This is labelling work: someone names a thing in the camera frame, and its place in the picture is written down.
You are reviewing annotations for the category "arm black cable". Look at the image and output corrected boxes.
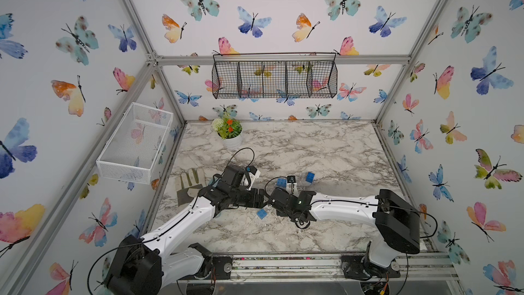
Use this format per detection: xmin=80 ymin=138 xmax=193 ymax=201
xmin=227 ymin=147 xmax=256 ymax=173
xmin=263 ymin=175 xmax=289 ymax=197

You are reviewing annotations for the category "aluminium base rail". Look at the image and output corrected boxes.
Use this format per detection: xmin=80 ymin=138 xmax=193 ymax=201
xmin=175 ymin=251 xmax=459 ymax=284

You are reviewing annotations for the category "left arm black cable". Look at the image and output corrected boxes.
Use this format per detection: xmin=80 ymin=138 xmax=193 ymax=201
xmin=227 ymin=147 xmax=256 ymax=173

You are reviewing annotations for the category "white mesh wall basket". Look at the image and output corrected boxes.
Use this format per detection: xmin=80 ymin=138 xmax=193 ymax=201
xmin=96 ymin=102 xmax=173 ymax=184

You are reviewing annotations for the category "beige green work glove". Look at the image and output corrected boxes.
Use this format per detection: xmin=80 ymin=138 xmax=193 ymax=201
xmin=175 ymin=168 xmax=207 ymax=207

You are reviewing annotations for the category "light blue long lego brick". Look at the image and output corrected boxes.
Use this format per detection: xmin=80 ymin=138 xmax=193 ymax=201
xmin=276 ymin=178 xmax=287 ymax=189

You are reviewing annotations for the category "black wire wall basket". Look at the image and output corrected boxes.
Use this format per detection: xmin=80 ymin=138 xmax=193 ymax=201
xmin=206 ymin=52 xmax=338 ymax=100

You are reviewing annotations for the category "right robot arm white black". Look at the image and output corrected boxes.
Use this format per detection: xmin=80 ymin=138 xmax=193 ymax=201
xmin=267 ymin=188 xmax=420 ymax=269

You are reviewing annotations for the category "white pot artificial plant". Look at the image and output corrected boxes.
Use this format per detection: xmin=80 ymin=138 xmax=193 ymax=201
xmin=212 ymin=117 xmax=243 ymax=150

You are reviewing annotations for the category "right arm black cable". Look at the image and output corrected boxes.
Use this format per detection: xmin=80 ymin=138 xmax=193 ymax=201
xmin=263 ymin=175 xmax=289 ymax=197

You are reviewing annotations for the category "small blue lego brick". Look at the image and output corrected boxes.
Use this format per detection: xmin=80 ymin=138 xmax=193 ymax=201
xmin=257 ymin=208 xmax=267 ymax=220

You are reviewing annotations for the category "dark blue square lego brick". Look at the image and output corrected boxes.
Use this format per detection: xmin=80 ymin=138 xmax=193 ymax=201
xmin=306 ymin=172 xmax=315 ymax=184

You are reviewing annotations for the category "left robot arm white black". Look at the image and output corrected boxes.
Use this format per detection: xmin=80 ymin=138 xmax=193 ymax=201
xmin=102 ymin=165 xmax=264 ymax=294

